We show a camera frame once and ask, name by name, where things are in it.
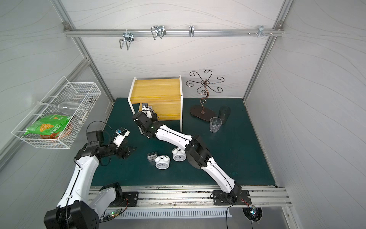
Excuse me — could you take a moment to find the metal scroll jewelry stand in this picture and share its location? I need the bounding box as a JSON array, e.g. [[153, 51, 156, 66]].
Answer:
[[185, 69, 225, 122]]

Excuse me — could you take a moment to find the clear wine glass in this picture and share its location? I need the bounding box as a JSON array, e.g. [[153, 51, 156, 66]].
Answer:
[[38, 101, 86, 116]]

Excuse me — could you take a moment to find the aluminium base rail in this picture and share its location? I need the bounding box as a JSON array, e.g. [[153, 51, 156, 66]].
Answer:
[[121, 185, 292, 209]]

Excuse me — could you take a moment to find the white twin-bell alarm clock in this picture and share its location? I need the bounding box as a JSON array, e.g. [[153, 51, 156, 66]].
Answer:
[[154, 156, 170, 170], [172, 148, 186, 162]]

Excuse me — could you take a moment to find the metal double hook middle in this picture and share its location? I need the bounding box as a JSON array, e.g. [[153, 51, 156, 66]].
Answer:
[[151, 25, 166, 40]]

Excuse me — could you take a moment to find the dark tinted glass cup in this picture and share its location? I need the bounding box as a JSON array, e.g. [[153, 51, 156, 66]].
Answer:
[[218, 106, 231, 125]]

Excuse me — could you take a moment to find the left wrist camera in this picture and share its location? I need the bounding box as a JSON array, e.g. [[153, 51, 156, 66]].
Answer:
[[112, 128, 130, 147]]

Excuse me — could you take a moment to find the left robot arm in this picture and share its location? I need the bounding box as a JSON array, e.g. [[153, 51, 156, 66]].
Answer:
[[44, 128, 135, 229]]

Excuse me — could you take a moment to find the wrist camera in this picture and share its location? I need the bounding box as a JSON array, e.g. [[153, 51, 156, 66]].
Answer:
[[112, 128, 130, 147], [142, 103, 152, 118]]

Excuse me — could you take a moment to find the wooden two-tier shelf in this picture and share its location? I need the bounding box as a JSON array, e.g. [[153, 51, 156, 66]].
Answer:
[[127, 76, 183, 131]]

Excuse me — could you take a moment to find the aluminium top rail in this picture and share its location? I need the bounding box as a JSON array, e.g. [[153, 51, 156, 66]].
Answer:
[[64, 28, 285, 38]]

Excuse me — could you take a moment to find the green snack bag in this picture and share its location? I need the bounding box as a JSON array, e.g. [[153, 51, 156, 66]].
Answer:
[[24, 114, 71, 135]]

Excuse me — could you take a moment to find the clear drinking glass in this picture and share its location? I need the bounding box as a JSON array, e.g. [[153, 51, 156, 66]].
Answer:
[[209, 117, 222, 133]]

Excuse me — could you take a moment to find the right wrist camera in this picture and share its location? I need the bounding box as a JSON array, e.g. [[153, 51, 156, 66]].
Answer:
[[142, 103, 152, 118]]

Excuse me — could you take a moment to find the red snack package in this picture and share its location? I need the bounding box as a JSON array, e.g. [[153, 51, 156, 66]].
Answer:
[[40, 132, 70, 139]]

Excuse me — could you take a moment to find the metal double hook left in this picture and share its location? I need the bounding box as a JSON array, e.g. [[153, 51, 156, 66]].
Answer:
[[119, 30, 134, 50]]

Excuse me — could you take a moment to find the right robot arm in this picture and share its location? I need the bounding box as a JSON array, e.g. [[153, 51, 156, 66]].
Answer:
[[132, 112, 242, 204]]

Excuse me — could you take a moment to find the metal single hook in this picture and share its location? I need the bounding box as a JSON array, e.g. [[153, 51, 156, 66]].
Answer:
[[189, 25, 194, 37]]

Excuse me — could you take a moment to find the metal hook right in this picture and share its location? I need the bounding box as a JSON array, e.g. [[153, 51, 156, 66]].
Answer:
[[248, 26, 273, 37]]

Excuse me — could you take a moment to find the metal double hook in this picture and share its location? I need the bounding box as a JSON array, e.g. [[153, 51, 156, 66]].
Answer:
[[151, 25, 166, 40], [119, 30, 134, 50]]

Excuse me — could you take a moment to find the white wire basket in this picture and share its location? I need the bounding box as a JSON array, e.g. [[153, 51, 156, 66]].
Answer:
[[12, 77, 101, 149]]

